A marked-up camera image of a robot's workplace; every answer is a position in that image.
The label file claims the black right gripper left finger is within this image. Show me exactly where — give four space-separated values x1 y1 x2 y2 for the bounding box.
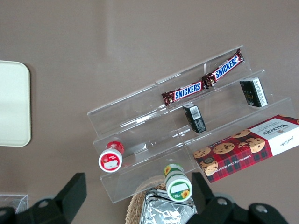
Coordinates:
27 172 87 224

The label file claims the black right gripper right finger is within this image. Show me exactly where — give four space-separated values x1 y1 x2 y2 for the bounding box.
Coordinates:
191 171 237 224

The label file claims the oval wicker basket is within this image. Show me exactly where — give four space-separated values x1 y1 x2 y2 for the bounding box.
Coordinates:
125 176 169 224

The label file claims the beige rectangular serving tray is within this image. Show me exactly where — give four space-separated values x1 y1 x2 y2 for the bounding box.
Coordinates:
0 60 32 147

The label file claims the green lidded yogurt cup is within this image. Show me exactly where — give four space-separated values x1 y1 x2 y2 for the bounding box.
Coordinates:
163 163 193 202

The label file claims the silver foil packet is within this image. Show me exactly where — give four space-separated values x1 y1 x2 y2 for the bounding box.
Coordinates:
139 188 198 224

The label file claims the clear acrylic bottle rack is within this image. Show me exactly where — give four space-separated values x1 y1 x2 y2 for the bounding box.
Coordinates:
0 193 29 214

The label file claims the red lidded yogurt cup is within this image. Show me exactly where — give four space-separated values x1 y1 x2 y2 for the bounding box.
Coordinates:
98 141 124 173

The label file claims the red tartan cookie box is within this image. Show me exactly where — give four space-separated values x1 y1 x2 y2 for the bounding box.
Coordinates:
192 114 299 184

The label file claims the small black carton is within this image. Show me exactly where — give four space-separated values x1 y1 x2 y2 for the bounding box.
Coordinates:
182 104 207 134
239 77 269 108

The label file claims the clear acrylic stepped shelf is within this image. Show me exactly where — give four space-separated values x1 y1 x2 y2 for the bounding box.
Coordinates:
155 44 299 168
86 67 196 205

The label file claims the brown Snickers bar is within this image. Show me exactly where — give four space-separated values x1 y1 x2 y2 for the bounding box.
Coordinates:
161 81 203 105
201 48 245 89

